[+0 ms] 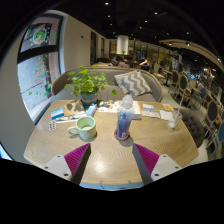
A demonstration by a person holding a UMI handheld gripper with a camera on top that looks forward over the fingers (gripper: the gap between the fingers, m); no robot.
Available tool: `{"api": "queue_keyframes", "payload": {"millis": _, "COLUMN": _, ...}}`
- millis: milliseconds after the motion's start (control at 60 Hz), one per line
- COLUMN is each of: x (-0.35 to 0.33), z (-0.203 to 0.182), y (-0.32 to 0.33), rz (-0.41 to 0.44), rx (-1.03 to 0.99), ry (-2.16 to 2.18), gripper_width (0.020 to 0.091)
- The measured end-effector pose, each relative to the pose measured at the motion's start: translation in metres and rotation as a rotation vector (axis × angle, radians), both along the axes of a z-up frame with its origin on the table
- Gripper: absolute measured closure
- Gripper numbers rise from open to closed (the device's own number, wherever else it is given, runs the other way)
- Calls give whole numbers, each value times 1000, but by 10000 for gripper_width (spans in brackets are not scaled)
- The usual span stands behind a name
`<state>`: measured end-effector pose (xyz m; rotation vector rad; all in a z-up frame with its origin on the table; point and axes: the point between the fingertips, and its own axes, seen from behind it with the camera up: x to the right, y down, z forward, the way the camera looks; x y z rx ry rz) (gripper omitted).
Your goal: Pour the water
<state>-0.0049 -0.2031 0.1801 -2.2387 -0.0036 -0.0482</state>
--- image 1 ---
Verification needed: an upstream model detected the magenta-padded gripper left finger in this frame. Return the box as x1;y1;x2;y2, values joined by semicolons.
41;143;92;186

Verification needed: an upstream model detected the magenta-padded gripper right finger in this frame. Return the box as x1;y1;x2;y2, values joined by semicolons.
132;143;184;186

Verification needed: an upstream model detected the clear bottle with blue label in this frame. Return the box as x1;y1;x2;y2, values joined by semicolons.
114;94;135;140

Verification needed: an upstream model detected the pale green ceramic mug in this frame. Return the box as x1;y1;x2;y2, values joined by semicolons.
67;115;98;140

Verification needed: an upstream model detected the white toothpaste tube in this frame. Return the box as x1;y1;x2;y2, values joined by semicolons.
54;114;87;123

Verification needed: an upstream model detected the pill blister pack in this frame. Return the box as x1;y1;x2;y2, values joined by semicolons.
48;120;58;132

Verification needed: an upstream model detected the drinking glass with straw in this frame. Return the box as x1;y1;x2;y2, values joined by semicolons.
167;98;184;130

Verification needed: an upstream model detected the white paper napkin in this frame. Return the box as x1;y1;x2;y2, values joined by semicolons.
159;109;174;122

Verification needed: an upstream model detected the light blue carton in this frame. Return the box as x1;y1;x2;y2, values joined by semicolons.
85;103;98;118

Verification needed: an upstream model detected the yellow card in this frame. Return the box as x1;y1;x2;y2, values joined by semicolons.
162;103;175;112

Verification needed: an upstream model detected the grey tufted armchair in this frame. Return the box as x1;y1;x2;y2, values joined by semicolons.
173;107;206;149

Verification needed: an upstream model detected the printed paper sheet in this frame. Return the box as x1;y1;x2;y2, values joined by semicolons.
98;100;123;114

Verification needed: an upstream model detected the grey curved sofa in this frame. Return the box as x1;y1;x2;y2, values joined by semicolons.
51;65;164;104

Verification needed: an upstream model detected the green potted plant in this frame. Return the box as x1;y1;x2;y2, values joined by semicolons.
64;64;118;107

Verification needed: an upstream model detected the group of oval-back chairs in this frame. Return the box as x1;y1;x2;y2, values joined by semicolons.
153;63;224;158

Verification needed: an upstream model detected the window with festive decals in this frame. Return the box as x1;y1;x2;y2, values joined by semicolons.
17;14;64;123

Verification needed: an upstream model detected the person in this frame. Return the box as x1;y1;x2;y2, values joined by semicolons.
119;56;132;69
138;57;152;72
111;55;124;68

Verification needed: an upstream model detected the white round column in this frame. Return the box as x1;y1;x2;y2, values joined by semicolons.
116;34;130;55

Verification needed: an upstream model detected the group of ceiling spotlights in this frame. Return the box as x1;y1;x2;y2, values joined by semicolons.
99;1;221;63

